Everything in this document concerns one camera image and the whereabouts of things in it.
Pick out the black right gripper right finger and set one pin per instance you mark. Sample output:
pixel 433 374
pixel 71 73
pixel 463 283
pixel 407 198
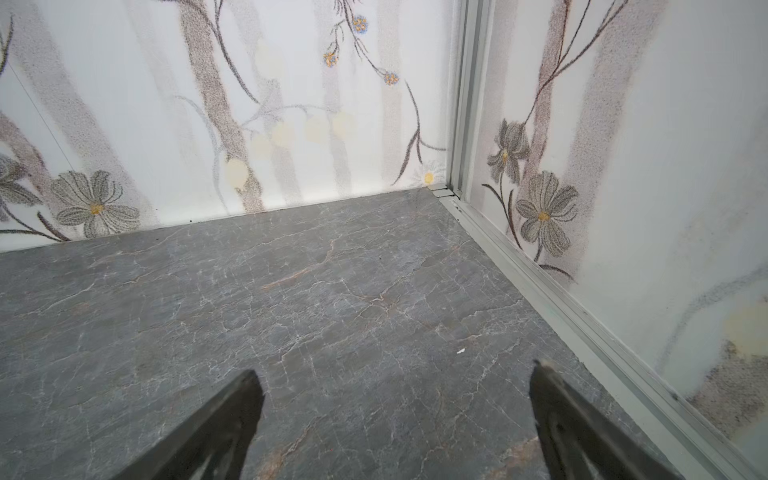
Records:
pixel 578 441

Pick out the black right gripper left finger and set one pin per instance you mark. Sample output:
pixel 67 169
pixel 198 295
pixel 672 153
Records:
pixel 213 442

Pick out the aluminium corner frame post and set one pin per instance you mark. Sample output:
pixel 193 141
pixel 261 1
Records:
pixel 612 162

